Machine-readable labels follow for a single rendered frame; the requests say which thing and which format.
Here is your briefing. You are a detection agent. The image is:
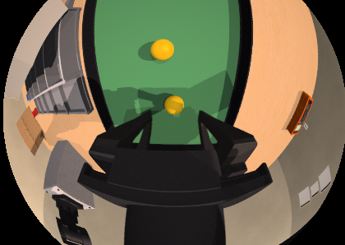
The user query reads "green tray with black rim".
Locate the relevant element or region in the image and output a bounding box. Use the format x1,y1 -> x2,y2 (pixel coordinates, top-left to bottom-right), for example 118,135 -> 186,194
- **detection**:
82,0 -> 253,150

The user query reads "orange digital multimeter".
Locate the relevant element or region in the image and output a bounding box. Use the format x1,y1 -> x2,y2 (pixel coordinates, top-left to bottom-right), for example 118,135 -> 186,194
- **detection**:
287,91 -> 313,135

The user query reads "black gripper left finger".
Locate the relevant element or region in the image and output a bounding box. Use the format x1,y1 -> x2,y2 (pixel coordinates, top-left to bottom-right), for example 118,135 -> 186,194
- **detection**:
93,110 -> 153,150

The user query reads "orange-yellow ball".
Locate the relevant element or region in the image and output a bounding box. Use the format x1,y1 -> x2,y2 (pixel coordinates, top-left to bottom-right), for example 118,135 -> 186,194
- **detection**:
150,39 -> 174,61
164,95 -> 184,114

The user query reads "grey slanted panel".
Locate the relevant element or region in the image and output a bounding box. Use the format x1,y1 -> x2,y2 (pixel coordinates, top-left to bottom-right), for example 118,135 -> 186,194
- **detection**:
4,0 -> 94,115

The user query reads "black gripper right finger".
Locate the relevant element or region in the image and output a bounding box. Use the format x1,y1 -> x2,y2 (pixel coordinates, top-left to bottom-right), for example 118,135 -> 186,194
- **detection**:
198,110 -> 258,168

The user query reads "red plug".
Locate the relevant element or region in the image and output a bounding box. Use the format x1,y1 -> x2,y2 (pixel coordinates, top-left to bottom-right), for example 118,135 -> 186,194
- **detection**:
32,108 -> 38,118

